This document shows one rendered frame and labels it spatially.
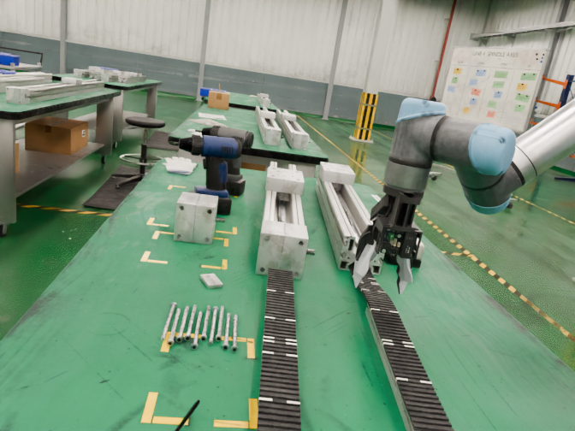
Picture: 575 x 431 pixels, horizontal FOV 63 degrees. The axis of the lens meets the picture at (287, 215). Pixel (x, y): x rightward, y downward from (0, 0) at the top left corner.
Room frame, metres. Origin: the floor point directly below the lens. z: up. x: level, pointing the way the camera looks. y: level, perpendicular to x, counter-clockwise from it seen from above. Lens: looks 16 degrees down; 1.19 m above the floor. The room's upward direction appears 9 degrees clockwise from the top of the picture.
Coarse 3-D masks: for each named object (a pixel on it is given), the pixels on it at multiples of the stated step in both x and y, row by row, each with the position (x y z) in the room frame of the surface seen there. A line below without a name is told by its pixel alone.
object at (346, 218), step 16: (320, 176) 1.71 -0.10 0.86; (320, 192) 1.64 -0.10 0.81; (336, 192) 1.57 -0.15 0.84; (352, 192) 1.48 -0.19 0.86; (336, 208) 1.25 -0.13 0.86; (352, 208) 1.37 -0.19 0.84; (336, 224) 1.17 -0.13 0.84; (352, 224) 1.21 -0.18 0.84; (336, 240) 1.14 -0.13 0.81; (352, 240) 1.04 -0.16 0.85; (336, 256) 1.07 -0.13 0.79; (352, 256) 1.02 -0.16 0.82
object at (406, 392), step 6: (402, 390) 0.55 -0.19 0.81; (408, 390) 0.55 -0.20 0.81; (414, 390) 0.55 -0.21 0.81; (420, 390) 0.55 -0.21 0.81; (426, 390) 0.55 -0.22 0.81; (402, 396) 0.53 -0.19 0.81; (408, 396) 0.54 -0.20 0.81; (414, 396) 0.54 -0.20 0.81; (420, 396) 0.54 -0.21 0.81; (426, 396) 0.54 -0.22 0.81; (432, 396) 0.54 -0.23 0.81
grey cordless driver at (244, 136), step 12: (204, 132) 1.56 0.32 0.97; (216, 132) 1.54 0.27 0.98; (228, 132) 1.54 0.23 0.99; (240, 132) 1.54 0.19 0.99; (252, 144) 1.57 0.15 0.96; (240, 156) 1.55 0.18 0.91; (228, 168) 1.54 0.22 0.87; (228, 180) 1.52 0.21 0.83; (240, 180) 1.55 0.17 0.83; (228, 192) 1.52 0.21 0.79; (240, 192) 1.54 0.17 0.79
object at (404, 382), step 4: (396, 380) 0.57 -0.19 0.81; (400, 380) 0.57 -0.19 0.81; (404, 380) 0.57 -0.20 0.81; (408, 380) 0.57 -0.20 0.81; (412, 380) 0.57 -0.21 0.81; (416, 380) 0.57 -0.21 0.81; (400, 384) 0.56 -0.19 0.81; (404, 384) 0.56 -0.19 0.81; (408, 384) 0.56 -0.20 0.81; (412, 384) 0.56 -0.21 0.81; (416, 384) 0.56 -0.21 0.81; (420, 384) 0.57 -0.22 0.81; (424, 384) 0.57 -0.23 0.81; (428, 384) 0.57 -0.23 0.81; (420, 388) 0.56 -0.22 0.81; (424, 388) 0.56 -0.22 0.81; (428, 388) 0.56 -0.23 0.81; (432, 388) 0.56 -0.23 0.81
